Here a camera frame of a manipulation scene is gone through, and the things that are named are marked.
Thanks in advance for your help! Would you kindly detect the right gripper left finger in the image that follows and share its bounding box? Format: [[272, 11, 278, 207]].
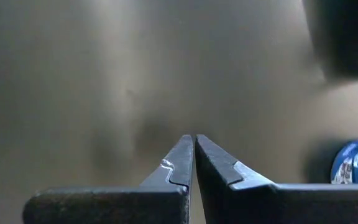
[[23, 134, 195, 224]]

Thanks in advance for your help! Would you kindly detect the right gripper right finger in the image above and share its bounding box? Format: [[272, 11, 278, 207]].
[[195, 134, 358, 224]]

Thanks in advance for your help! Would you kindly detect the silver-lid blue can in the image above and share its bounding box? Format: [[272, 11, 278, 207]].
[[330, 139, 358, 185]]

